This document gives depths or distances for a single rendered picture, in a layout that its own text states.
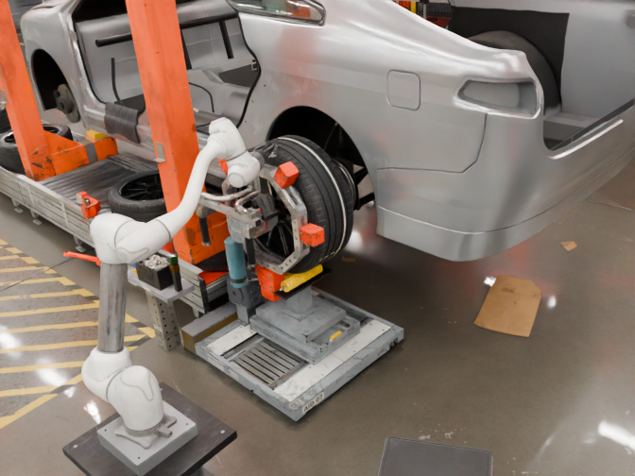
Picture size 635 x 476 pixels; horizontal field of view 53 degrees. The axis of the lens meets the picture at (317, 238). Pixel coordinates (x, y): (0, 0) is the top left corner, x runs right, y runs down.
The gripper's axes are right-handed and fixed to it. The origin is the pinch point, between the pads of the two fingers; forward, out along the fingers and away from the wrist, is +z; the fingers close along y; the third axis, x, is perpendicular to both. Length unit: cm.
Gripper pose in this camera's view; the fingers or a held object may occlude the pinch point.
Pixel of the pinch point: (274, 144)
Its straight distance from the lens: 295.9
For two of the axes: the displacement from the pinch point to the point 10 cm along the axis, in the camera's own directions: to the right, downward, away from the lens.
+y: 9.4, 1.4, -3.0
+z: 3.3, -4.8, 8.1
